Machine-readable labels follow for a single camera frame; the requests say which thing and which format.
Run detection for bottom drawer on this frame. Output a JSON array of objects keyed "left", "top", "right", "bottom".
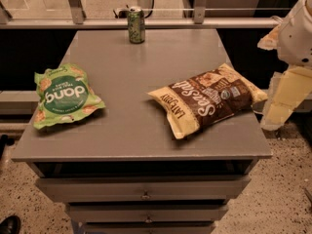
[{"left": 84, "top": 222, "right": 215, "bottom": 234}]

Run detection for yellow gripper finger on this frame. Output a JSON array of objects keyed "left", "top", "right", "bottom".
[
  {"left": 260, "top": 65, "right": 312, "bottom": 131},
  {"left": 257, "top": 25, "right": 280, "bottom": 51}
]

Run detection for green soda can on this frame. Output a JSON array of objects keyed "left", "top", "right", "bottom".
[{"left": 127, "top": 6, "right": 145, "bottom": 44}]

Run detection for metal railing frame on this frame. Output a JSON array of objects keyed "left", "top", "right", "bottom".
[{"left": 1, "top": 0, "right": 279, "bottom": 29}]

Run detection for brown Late July chip bag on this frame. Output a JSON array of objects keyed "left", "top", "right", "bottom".
[{"left": 148, "top": 63, "right": 267, "bottom": 139}]

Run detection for green Dang chip bag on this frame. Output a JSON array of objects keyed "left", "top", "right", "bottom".
[{"left": 33, "top": 63, "right": 105, "bottom": 130}]

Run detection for dark object behind can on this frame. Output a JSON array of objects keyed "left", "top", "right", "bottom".
[{"left": 113, "top": 6, "right": 130, "bottom": 19}]

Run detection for black shoe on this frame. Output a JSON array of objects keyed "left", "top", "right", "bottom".
[{"left": 0, "top": 215, "right": 21, "bottom": 234}]

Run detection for drawer with knob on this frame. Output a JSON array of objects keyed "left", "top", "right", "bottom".
[
  {"left": 36, "top": 175, "right": 251, "bottom": 203},
  {"left": 66, "top": 204, "right": 228, "bottom": 223}
]

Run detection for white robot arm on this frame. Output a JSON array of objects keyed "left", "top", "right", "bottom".
[{"left": 257, "top": 0, "right": 312, "bottom": 131}]

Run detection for top drawer with knob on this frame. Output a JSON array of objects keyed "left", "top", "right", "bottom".
[{"left": 36, "top": 175, "right": 251, "bottom": 203}]

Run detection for middle drawer with knob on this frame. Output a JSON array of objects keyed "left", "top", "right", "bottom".
[{"left": 66, "top": 204, "right": 228, "bottom": 223}]

